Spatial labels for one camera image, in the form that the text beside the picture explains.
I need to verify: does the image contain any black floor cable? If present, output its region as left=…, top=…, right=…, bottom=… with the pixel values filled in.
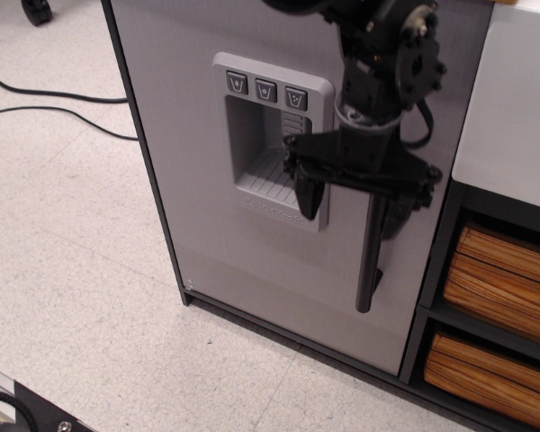
left=0, top=69, right=129, bottom=104
left=0, top=105, right=139, bottom=141

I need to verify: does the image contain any grey toy fridge door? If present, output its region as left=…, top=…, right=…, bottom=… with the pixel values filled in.
left=103, top=1, right=492, bottom=376

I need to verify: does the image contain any dark grey cabinet frame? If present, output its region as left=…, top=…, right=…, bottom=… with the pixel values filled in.
left=99, top=0, right=540, bottom=432

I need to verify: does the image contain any wooden striped drawer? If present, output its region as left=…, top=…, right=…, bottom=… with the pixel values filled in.
left=424, top=333, right=540, bottom=430
left=444, top=223, right=540, bottom=343

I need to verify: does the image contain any black braided cable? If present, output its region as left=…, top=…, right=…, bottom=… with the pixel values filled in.
left=0, top=389, right=50, bottom=432

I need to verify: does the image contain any grey water dispenser panel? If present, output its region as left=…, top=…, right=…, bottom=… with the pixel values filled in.
left=212, top=52, right=335, bottom=233

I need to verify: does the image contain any upper black floor cable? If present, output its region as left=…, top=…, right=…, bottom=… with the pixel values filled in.
left=0, top=69, right=129, bottom=104

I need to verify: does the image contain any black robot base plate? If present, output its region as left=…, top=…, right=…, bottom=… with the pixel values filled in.
left=13, top=382, right=93, bottom=432

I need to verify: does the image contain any lower wooden striped drawer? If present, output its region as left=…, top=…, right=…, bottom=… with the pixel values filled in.
left=424, top=333, right=540, bottom=430

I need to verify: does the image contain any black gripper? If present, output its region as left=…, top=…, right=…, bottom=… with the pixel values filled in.
left=283, top=127, right=442, bottom=241

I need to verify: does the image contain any upper wooden striped drawer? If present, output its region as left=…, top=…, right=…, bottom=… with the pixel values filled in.
left=444, top=223, right=540, bottom=343

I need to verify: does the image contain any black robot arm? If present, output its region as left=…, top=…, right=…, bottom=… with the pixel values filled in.
left=268, top=1, right=446, bottom=240

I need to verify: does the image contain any lower black floor cable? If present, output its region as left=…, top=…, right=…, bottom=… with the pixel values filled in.
left=0, top=105, right=139, bottom=141

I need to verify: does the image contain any dark bar door handle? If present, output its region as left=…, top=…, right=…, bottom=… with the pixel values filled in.
left=355, top=194, right=386, bottom=313

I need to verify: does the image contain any black caster wheel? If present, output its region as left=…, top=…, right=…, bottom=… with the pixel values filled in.
left=21, top=0, right=52, bottom=27

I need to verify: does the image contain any white sink front panel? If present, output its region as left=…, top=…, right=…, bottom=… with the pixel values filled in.
left=453, top=1, right=540, bottom=207

